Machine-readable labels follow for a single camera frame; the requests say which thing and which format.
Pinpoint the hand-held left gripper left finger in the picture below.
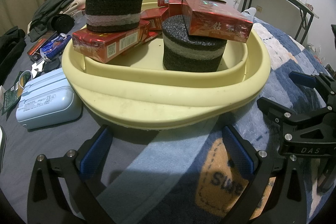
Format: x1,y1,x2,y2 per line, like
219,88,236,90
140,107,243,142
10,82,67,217
27,124,114,224

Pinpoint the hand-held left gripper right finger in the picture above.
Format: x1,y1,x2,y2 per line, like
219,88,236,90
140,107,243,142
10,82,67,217
221,124,308,224

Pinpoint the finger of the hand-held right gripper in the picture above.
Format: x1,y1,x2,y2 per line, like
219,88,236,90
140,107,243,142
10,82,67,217
257,96,336,141
288,71,336,99

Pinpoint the pale yellow plastic basin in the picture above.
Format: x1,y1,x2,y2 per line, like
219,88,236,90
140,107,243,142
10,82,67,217
62,0,271,131

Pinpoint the black foam cylinder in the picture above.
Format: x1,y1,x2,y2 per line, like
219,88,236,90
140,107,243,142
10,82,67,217
161,15,227,73
84,0,146,32

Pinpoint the white and red plastic bag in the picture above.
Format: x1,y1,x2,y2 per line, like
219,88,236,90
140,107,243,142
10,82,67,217
306,43,324,63

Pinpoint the grey bed sheet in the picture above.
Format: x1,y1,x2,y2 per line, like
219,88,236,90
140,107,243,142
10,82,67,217
0,0,158,224

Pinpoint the light blue case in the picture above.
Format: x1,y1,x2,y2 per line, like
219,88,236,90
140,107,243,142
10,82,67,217
15,67,83,130

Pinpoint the blue checked plush blanket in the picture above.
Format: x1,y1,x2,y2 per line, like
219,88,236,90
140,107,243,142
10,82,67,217
97,13,336,224

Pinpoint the black round cap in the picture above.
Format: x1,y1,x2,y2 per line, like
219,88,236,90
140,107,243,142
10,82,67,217
43,59,62,73

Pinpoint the green foil packet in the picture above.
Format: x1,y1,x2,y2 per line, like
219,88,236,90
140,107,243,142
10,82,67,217
0,85,20,115
12,70,33,94

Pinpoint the blue snack packet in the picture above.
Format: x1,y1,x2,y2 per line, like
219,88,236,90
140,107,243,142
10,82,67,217
40,34,72,60

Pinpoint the small dark red box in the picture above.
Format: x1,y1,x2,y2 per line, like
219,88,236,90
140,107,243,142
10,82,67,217
27,31,59,62

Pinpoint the black cloth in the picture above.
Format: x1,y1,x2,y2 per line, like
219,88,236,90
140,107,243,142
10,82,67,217
0,26,27,84

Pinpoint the dark green clothing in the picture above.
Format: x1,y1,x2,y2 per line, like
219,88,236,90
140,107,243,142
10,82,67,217
28,0,77,42

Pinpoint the beige cloth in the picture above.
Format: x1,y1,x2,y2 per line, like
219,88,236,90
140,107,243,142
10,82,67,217
64,0,87,16

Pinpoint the white charger cable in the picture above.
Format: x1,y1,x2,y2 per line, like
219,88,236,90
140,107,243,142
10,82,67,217
17,61,45,89

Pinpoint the black camera lens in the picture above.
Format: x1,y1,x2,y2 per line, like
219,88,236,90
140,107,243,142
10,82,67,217
51,13,75,33

